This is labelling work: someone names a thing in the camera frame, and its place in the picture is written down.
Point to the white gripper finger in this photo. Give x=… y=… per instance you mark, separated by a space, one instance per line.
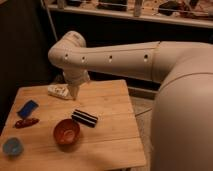
x=74 y=92

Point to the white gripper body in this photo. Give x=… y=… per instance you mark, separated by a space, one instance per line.
x=74 y=78

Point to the black white striped eraser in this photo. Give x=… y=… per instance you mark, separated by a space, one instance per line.
x=84 y=118

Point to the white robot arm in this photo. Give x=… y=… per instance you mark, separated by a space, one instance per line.
x=182 y=114

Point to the red bowl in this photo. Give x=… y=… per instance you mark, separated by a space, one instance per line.
x=66 y=132

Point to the blue rectangular block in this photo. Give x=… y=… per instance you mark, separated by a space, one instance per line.
x=27 y=109

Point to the red oblong object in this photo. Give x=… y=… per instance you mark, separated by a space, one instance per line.
x=26 y=123

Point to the metal lamp pole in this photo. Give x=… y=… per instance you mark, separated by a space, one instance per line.
x=50 y=18

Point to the blue cup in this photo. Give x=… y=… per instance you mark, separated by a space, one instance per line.
x=12 y=147

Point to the white shelf board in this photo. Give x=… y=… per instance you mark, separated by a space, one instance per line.
x=194 y=13

